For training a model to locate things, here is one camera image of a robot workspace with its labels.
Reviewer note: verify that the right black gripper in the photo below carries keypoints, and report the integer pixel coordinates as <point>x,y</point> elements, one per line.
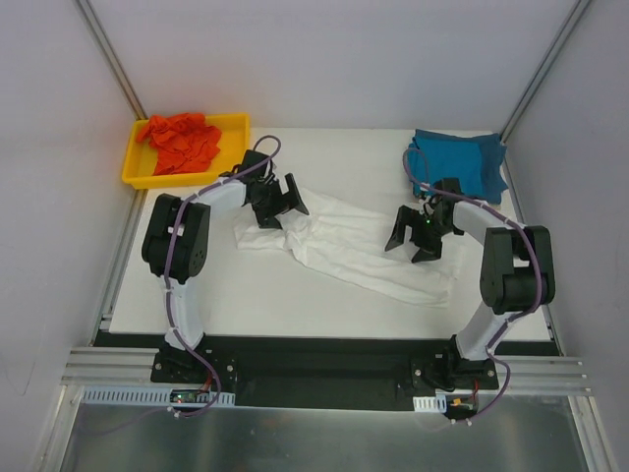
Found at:
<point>416,235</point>

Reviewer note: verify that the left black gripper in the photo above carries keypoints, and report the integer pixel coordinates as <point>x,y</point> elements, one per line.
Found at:
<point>278,203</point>

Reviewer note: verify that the white t shirt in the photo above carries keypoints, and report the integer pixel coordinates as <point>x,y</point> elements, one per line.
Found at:
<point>347,243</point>

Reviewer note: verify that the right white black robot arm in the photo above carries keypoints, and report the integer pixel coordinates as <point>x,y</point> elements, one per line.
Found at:
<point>516,277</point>

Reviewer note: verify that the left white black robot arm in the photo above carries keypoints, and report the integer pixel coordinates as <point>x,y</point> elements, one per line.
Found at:
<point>175,248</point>

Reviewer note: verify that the folded blue t shirt stack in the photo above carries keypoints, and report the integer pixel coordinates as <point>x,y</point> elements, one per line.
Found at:
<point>475,161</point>

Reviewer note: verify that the orange t shirt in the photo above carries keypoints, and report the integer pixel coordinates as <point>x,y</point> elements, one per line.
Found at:
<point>184,143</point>

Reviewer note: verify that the yellow plastic bin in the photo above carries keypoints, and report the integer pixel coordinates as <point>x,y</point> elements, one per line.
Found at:
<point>140,159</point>

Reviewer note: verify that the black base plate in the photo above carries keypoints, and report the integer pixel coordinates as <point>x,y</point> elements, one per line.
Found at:
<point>321,373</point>

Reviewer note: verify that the right grey cable duct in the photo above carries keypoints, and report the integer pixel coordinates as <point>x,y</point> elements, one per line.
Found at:
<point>430,404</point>

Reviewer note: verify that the grey cable duct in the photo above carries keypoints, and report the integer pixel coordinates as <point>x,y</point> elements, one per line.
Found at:
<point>430,404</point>
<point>146,396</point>

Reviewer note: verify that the front aluminium rail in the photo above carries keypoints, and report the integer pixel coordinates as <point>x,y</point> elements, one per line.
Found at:
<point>544,375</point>

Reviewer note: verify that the left aluminium frame post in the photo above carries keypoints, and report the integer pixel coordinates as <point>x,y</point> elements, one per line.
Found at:
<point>111,59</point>

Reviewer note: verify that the aluminium frame post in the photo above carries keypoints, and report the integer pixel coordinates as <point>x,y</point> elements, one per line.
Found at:
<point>111,59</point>
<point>558,43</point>

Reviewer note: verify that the left grey cable duct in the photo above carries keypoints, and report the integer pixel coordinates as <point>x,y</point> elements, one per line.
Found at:
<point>146,396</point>

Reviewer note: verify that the right aluminium frame post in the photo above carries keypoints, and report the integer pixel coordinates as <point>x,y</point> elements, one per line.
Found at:
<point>558,43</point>

